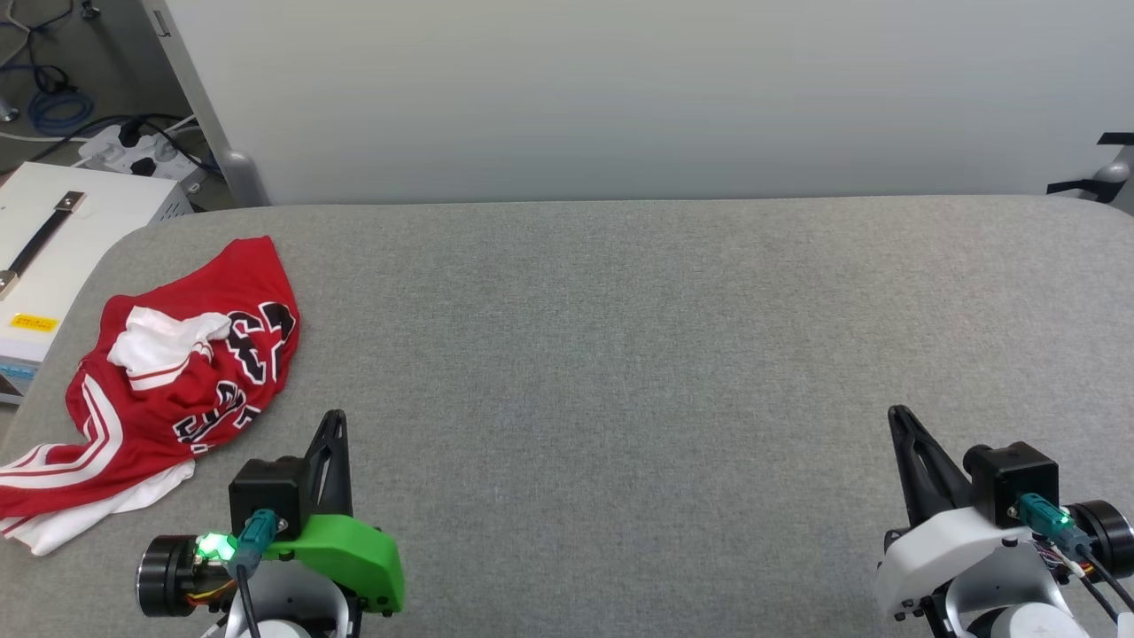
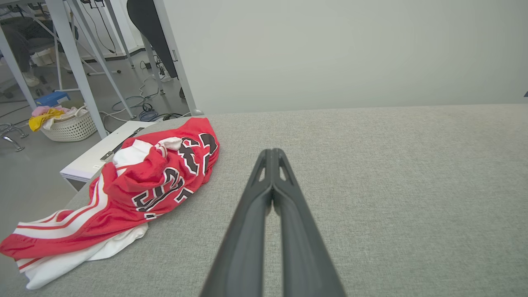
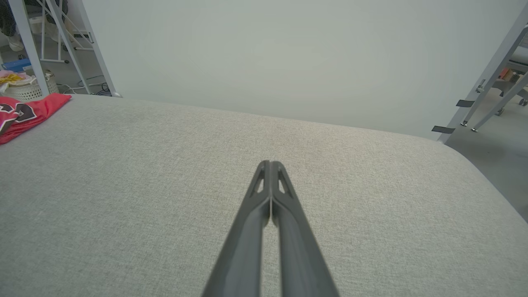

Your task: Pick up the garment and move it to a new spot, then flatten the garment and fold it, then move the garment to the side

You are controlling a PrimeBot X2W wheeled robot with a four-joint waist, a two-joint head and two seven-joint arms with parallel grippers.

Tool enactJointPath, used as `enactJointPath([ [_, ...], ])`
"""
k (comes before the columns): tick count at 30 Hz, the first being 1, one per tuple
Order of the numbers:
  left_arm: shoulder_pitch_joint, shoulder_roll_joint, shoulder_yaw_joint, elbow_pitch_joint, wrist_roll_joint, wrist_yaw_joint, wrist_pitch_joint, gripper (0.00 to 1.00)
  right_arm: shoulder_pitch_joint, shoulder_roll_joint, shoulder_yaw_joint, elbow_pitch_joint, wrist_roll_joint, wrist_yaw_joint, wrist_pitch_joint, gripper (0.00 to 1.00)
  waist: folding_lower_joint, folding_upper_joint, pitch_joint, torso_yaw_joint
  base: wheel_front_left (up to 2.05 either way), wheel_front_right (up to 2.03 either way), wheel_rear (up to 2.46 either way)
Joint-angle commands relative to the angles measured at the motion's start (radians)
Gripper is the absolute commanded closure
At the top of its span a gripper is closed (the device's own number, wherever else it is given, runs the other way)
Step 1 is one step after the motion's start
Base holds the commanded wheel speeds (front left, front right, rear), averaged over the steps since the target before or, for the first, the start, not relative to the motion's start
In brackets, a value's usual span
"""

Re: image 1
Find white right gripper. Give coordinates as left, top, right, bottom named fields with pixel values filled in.
left=874, top=405, right=1062, bottom=620

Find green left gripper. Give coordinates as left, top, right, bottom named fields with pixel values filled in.
left=264, top=409, right=407, bottom=615

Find red and white basketball jersey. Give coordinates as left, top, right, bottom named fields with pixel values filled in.
left=0, top=236, right=301, bottom=557

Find grey partition foot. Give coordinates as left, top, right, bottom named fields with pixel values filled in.
left=1046, top=131, right=1134, bottom=215
left=216, top=148, right=270, bottom=207

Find white equipment case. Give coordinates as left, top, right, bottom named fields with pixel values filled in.
left=0, top=161, right=193, bottom=406

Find white power strip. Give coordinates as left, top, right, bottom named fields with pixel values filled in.
left=78, top=123, right=207, bottom=193

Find pale grey partition panel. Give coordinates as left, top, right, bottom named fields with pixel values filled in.
left=142, top=0, right=1134, bottom=207

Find left camera cable teal plug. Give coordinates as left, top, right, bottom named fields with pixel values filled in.
left=232, top=509, right=286, bottom=638

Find camera cable teal plug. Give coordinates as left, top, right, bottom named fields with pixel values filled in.
left=1016, top=494, right=1134, bottom=614
left=232, top=509, right=286, bottom=638

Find right camera cable teal plug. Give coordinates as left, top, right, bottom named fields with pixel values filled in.
left=1016, top=494, right=1134, bottom=614

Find black case carry handle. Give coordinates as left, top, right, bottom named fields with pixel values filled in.
left=0, top=191, right=88, bottom=299

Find blue coiled cable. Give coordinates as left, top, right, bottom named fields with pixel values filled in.
left=27, top=86, right=95, bottom=136

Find black floor cable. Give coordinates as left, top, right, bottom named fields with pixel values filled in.
left=0, top=0, right=82, bottom=100

